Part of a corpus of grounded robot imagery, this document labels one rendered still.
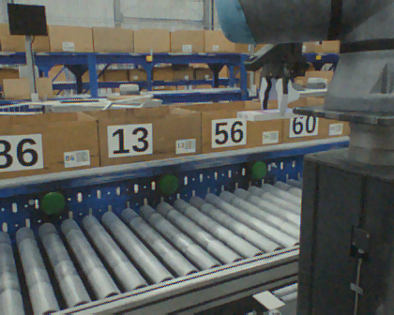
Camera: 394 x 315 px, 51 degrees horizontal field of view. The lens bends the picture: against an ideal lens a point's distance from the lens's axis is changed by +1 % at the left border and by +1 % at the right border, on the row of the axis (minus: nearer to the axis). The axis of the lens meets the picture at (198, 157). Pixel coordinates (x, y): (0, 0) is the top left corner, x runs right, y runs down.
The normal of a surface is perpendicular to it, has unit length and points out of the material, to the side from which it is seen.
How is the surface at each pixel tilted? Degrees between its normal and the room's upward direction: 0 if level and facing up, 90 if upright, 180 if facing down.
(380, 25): 89
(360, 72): 69
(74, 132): 90
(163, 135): 91
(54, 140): 90
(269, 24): 134
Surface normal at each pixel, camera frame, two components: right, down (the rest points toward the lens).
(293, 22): -0.14, 0.83
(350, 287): -0.87, 0.12
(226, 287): 0.47, 0.19
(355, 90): -0.77, -0.21
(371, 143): -0.68, 0.16
